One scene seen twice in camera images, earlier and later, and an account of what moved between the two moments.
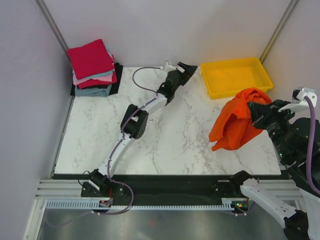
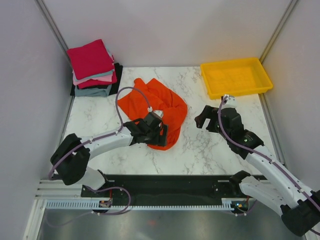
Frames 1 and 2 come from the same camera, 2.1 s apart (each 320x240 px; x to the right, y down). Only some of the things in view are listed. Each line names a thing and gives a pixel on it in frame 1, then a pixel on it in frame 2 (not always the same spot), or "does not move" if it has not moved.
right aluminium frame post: (291, 6) does not move
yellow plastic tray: (228, 78) does not move
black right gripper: (260, 112) → (208, 112)
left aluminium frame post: (54, 26) does not move
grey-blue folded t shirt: (92, 92) does not move
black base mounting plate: (161, 190) does not move
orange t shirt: (233, 126) → (160, 98)
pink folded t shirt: (107, 78) does not move
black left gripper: (189, 70) → (162, 140)
